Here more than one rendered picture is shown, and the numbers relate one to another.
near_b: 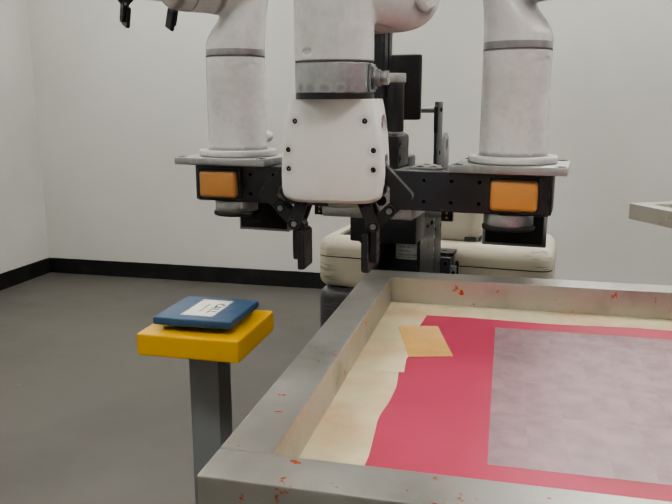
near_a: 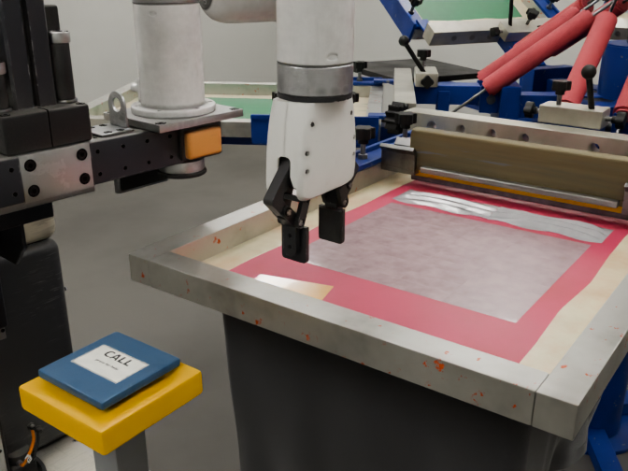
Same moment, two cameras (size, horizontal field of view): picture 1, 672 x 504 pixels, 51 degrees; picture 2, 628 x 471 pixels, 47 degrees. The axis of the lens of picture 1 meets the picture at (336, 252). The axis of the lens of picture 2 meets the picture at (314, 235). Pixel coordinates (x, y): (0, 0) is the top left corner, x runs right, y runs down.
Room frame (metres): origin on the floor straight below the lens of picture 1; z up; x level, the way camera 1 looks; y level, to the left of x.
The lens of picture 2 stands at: (0.42, 0.66, 1.35)
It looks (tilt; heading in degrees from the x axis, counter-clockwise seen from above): 21 degrees down; 293
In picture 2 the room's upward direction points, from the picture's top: straight up
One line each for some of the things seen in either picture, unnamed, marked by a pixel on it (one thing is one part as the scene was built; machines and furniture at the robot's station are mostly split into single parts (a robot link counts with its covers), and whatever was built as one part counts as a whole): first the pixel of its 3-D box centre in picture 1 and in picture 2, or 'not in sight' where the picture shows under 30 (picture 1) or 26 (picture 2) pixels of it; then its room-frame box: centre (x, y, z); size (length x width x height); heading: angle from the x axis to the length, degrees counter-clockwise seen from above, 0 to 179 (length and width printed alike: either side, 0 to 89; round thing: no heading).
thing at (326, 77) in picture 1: (342, 78); (319, 75); (0.69, -0.01, 1.24); 0.09 x 0.07 x 0.03; 76
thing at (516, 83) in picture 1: (515, 107); (164, 56); (1.04, -0.26, 1.21); 0.16 x 0.13 x 0.15; 161
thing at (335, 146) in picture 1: (335, 143); (314, 136); (0.69, 0.00, 1.18); 0.10 x 0.08 x 0.11; 76
